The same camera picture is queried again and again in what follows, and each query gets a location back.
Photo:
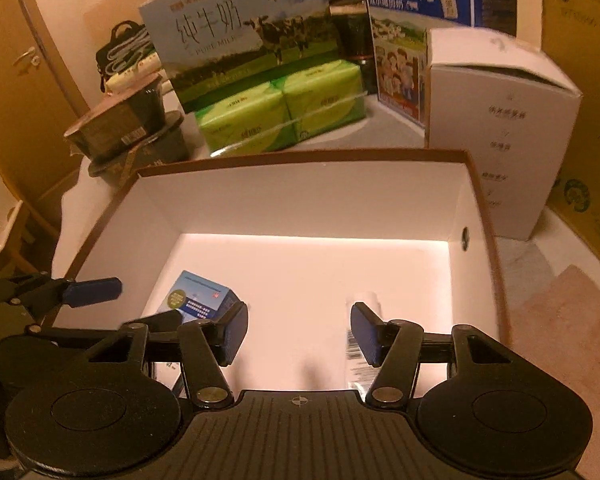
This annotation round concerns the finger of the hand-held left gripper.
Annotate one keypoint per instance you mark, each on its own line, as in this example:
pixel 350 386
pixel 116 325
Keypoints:
pixel 162 320
pixel 92 292

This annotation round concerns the light blue milk carton box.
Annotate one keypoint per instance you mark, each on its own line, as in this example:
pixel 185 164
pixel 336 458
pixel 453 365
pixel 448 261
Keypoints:
pixel 240 35

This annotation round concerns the beige patterned rug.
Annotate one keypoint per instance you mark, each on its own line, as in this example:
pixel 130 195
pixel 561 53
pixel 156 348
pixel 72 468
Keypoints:
pixel 565 340

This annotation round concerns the green tissue pack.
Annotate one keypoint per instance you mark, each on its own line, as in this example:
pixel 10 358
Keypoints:
pixel 245 122
pixel 325 95

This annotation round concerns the dark flat box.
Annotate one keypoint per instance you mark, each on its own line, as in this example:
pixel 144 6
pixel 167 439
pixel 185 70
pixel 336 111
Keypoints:
pixel 160 147

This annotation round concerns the white power strip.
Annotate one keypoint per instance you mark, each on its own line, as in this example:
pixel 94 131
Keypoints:
pixel 130 72

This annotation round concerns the tall white cardboard box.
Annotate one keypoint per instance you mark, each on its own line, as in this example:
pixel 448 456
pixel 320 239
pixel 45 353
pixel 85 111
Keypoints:
pixel 500 135

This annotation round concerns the black bag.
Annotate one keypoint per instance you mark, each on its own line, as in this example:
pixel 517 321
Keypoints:
pixel 117 42

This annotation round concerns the brown cardboard box white inside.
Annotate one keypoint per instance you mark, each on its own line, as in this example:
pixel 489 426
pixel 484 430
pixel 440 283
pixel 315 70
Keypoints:
pixel 300 210

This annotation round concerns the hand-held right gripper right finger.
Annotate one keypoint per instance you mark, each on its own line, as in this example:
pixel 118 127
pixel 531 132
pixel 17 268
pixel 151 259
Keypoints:
pixel 365 332

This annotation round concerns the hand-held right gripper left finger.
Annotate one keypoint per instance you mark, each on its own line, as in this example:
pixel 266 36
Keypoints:
pixel 235 332

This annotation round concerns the dark glass jar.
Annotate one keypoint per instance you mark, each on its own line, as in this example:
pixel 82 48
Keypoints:
pixel 355 40

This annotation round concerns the wooden door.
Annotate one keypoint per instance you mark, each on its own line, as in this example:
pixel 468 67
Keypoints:
pixel 25 110

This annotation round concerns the dark blue milk carton box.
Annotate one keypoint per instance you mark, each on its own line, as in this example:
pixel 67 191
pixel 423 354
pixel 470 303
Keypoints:
pixel 410 20

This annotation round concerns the small blue medicine box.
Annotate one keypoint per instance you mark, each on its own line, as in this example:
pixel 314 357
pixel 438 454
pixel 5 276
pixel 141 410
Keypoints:
pixel 200 295

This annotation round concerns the large yellow cardboard box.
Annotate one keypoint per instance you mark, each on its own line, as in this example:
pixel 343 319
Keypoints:
pixel 587 85

